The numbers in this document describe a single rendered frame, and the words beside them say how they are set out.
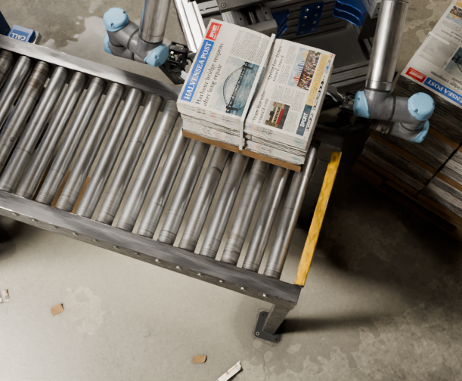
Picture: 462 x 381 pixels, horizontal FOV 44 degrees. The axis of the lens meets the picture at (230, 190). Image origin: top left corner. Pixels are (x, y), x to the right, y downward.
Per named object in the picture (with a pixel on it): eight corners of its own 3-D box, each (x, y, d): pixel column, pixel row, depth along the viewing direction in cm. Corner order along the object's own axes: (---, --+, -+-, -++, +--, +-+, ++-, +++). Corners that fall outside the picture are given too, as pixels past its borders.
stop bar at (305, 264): (342, 154, 175) (343, 152, 173) (304, 289, 161) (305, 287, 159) (331, 151, 175) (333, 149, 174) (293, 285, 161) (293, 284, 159)
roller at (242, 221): (274, 134, 184) (283, 131, 180) (229, 271, 168) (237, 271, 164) (262, 127, 182) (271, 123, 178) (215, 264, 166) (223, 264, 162)
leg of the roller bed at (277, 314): (278, 322, 236) (296, 292, 172) (274, 336, 234) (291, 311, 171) (265, 317, 237) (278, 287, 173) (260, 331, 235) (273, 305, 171)
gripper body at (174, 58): (181, 64, 178) (144, 54, 179) (183, 79, 186) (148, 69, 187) (189, 44, 181) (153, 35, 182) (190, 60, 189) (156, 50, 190)
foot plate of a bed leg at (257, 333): (289, 315, 237) (289, 315, 236) (280, 349, 232) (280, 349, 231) (258, 305, 239) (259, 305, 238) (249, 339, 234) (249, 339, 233)
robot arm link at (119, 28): (141, 19, 171) (146, 41, 181) (113, 0, 174) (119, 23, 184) (123, 36, 169) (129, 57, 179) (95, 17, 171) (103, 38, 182)
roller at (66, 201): (128, 90, 188) (125, 82, 184) (70, 219, 173) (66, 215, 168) (114, 85, 189) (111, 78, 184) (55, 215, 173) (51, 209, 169)
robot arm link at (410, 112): (396, 111, 161) (386, 128, 171) (436, 116, 161) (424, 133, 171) (398, 87, 164) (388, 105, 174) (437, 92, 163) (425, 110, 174)
